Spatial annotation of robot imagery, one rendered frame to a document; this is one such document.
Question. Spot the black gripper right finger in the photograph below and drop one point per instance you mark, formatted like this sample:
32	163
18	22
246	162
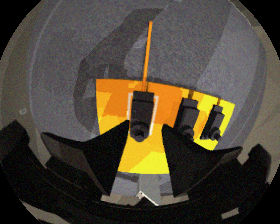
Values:
190	163

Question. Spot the yellow-orange flat deck plate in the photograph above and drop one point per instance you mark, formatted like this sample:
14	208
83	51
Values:
200	117

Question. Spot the black micro servo with orange cable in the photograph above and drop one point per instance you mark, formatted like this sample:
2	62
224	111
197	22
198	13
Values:
142	105

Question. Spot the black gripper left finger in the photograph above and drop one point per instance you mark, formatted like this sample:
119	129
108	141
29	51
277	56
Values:
99	157

